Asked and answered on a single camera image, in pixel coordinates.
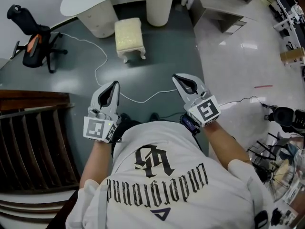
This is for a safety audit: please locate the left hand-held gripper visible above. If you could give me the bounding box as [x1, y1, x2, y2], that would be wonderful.
[83, 81, 121, 143]

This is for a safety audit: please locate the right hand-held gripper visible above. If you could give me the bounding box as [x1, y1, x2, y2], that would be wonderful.
[172, 73, 221, 128]

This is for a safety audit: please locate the cream upholstered stool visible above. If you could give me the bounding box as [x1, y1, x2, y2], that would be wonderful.
[114, 18, 146, 63]

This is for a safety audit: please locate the person's right forearm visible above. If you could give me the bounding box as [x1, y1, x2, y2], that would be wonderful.
[203, 122, 252, 169]

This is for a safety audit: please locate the person's left forearm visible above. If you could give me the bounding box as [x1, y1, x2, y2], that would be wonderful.
[80, 139, 115, 190]

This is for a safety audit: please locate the black mesh office chair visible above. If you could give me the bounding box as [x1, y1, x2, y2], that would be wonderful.
[6, 4, 69, 74]

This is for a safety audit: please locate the grey wooden desk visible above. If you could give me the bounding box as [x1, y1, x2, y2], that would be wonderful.
[190, 0, 259, 34]

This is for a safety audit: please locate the orange box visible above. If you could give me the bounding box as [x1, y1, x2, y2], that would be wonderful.
[26, 33, 42, 53]

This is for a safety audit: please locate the black cylindrical machine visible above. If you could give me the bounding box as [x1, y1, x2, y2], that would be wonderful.
[265, 106, 305, 134]

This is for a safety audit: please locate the person's white printed t-shirt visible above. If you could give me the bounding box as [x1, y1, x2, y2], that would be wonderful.
[65, 120, 275, 229]

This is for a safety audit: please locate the cardboard box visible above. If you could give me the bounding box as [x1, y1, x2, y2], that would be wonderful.
[280, 47, 305, 63]

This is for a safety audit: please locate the white office desk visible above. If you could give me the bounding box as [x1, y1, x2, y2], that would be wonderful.
[269, 0, 305, 69]

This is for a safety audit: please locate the black clip-on device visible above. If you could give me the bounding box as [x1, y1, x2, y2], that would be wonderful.
[254, 210, 269, 229]

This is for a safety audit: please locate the white floor cable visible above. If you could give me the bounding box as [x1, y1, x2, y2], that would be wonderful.
[51, 31, 179, 104]

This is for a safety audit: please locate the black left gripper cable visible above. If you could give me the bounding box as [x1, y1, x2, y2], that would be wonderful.
[110, 125, 123, 162]

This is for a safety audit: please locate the black floor cable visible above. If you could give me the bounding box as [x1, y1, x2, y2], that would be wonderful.
[218, 95, 271, 108]

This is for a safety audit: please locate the brown wooden slatted frame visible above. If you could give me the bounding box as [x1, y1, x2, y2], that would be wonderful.
[0, 89, 83, 229]

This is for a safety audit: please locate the grey harness strap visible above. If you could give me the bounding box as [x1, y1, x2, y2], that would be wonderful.
[246, 175, 262, 221]
[94, 184, 108, 229]

